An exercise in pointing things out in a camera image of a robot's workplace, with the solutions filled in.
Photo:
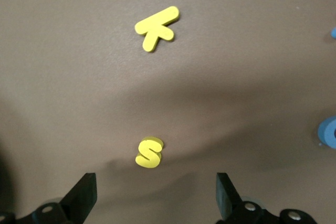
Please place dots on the blue foam letter o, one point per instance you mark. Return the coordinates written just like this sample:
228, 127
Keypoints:
324, 132

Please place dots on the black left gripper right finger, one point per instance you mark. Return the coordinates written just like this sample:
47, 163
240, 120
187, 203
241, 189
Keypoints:
228, 203

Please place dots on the blue foam plus sign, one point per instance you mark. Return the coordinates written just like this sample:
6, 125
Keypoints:
334, 32

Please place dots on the yellow foam letter k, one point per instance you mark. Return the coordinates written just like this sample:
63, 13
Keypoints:
157, 19

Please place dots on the yellow foam letter s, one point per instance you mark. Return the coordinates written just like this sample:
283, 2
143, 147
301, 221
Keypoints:
148, 153

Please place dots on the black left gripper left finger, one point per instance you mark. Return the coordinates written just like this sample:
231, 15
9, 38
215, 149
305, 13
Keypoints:
81, 200

